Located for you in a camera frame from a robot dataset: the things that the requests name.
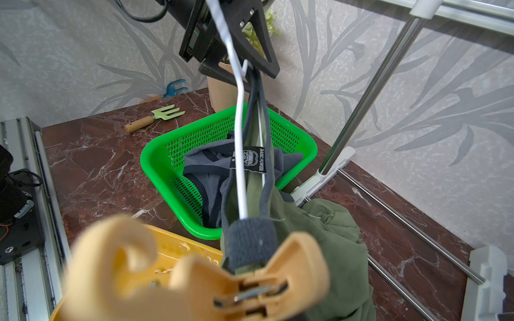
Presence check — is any white flower plant pot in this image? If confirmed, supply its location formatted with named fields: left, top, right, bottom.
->
left=206, top=7, right=280, bottom=114

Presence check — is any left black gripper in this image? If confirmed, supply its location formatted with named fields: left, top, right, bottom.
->
left=164, top=0, right=280, bottom=85

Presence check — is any navy blue tank top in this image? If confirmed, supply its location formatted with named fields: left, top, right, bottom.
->
left=182, top=130, right=304, bottom=230

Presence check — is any white wire hanger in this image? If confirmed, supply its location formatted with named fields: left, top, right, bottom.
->
left=206, top=0, right=249, bottom=221

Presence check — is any yellow plastic tray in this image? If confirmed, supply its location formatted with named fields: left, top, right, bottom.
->
left=50, top=217, right=222, bottom=320

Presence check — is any green garden fork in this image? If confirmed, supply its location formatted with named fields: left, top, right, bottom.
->
left=124, top=104, right=186, bottom=134

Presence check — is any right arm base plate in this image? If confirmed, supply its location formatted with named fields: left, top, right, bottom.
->
left=1, top=147, right=44, bottom=266

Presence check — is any metal clothes rack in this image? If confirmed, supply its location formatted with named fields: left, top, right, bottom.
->
left=290, top=0, right=514, bottom=321

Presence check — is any green perforated plastic basket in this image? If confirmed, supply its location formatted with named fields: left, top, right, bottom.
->
left=141, top=107, right=318, bottom=240

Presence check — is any blue garden trowel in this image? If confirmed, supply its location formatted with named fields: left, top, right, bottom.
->
left=141, top=79, right=189, bottom=104

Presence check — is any olive green tank top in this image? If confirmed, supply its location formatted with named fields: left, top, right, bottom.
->
left=214, top=71, right=376, bottom=320

